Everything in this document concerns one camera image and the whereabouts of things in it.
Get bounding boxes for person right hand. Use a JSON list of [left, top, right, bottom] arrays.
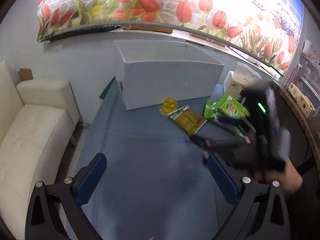
[[265, 159, 303, 196]]

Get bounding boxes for tissue box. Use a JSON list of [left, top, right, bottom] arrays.
[[223, 62, 262, 102]]

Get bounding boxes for wooden round side table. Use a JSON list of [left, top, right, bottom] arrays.
[[270, 80, 319, 169]]

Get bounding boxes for gold snack packet with white edge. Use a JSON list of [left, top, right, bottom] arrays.
[[167, 106, 207, 137]]

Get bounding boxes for yellow jelly cup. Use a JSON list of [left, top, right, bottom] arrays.
[[160, 98, 177, 115]]

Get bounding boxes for blue table cloth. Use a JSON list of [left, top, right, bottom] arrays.
[[77, 83, 232, 239]]

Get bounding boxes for cream white sofa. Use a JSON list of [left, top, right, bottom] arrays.
[[1, 61, 80, 239]]

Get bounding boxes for white cardboard box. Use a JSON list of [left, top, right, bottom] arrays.
[[114, 40, 224, 110]]

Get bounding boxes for tulip flower wall poster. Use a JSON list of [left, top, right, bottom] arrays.
[[37, 0, 303, 75]]

